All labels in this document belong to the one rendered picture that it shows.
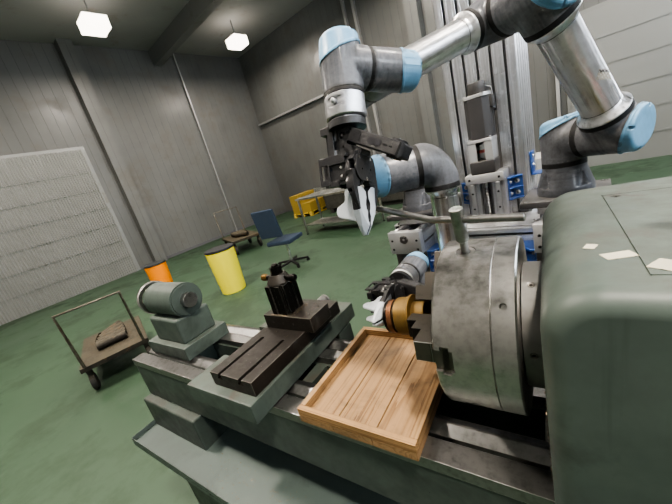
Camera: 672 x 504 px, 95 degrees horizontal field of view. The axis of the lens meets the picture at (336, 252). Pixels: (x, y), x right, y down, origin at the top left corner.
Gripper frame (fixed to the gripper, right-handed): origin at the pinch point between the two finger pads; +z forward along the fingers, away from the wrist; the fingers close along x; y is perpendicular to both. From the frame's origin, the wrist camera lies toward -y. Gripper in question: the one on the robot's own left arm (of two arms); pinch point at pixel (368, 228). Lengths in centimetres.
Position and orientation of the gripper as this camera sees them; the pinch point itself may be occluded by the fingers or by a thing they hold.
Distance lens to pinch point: 58.4
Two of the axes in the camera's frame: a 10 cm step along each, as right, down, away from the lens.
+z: 1.2, 9.9, 0.7
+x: -5.7, 1.3, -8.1
